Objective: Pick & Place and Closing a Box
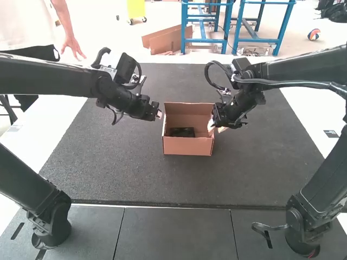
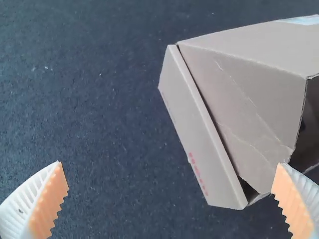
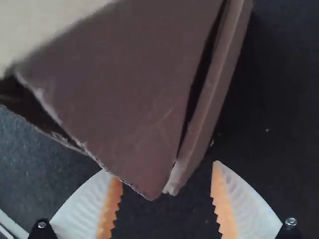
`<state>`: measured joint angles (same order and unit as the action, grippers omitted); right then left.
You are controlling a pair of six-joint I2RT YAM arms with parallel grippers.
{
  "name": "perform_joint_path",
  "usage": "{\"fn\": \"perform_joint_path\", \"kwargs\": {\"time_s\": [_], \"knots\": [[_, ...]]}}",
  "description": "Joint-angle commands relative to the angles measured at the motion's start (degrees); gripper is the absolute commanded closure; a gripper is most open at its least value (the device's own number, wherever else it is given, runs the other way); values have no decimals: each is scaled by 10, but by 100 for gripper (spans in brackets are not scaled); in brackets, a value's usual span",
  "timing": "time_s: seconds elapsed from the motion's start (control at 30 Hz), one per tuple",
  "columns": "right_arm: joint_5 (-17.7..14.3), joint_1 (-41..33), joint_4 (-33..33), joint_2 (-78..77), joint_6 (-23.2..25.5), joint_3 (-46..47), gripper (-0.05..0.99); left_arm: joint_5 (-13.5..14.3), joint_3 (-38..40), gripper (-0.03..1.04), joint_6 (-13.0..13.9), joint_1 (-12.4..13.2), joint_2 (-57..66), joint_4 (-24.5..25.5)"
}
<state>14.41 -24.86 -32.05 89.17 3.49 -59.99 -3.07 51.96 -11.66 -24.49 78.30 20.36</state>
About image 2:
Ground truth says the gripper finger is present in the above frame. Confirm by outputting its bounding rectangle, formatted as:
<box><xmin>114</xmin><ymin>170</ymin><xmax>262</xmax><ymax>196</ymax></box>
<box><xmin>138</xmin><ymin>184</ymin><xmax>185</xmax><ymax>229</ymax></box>
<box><xmin>0</xmin><ymin>160</ymin><xmax>70</xmax><ymax>239</ymax></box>
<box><xmin>270</xmin><ymin>162</ymin><xmax>319</xmax><ymax>239</ymax></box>

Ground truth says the cardboard box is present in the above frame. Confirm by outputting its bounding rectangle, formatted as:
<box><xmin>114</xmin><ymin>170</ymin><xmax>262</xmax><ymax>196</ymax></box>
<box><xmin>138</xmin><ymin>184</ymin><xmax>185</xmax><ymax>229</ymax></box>
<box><xmin>158</xmin><ymin>14</ymin><xmax>319</xmax><ymax>211</ymax></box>

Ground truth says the black mat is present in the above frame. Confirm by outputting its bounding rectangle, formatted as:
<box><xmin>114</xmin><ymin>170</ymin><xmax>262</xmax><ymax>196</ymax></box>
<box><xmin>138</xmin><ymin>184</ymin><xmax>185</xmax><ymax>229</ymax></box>
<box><xmin>0</xmin><ymin>0</ymin><xmax>319</xmax><ymax>239</ymax></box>

